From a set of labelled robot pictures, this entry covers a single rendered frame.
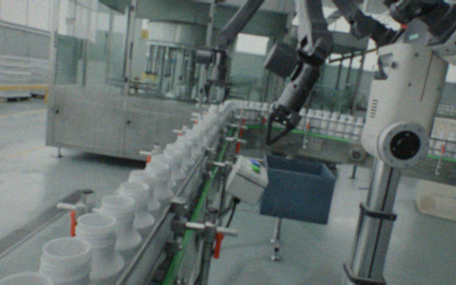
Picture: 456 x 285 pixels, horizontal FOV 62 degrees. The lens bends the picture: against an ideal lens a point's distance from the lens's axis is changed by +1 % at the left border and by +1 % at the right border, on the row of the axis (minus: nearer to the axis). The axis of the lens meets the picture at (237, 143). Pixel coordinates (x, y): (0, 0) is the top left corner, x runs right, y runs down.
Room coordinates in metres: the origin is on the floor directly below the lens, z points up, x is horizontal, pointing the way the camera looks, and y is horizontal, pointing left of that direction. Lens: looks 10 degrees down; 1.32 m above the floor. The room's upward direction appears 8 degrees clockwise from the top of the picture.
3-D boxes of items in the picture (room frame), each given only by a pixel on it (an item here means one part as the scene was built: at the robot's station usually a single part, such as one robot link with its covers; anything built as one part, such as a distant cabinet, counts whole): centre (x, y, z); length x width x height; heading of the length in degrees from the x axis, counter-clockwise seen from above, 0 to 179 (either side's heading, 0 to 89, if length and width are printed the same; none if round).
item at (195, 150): (0.94, 0.12, 1.08); 0.06 x 0.06 x 0.17
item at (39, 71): (10.42, 5.89, 0.50); 1.23 x 1.05 x 1.00; 90
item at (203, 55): (1.53, 0.15, 1.41); 0.12 x 0.09 x 0.12; 89
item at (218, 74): (1.54, 0.11, 1.32); 0.10 x 0.07 x 0.07; 89
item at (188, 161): (0.82, 0.12, 1.08); 0.06 x 0.06 x 0.17
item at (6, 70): (8.93, 5.92, 0.50); 1.23 x 1.04 x 1.00; 90
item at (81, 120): (5.86, 0.95, 1.18); 2.88 x 2.73 x 2.35; 89
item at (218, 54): (1.54, 0.12, 1.38); 0.07 x 0.06 x 0.07; 89
